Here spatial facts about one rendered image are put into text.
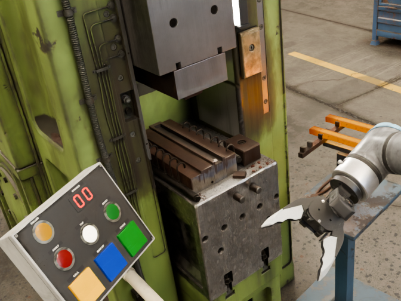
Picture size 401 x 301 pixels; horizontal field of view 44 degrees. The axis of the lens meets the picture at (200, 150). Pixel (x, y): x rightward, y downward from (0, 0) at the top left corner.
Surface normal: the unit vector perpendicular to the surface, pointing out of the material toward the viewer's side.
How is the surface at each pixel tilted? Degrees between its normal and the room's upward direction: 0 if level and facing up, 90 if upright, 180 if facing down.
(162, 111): 90
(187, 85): 90
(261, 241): 90
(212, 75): 90
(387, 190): 0
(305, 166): 0
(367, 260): 0
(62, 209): 60
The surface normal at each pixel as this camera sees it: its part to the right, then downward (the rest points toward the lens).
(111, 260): 0.70, -0.31
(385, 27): -0.79, 0.38
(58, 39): 0.60, 0.33
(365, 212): -0.12, -0.86
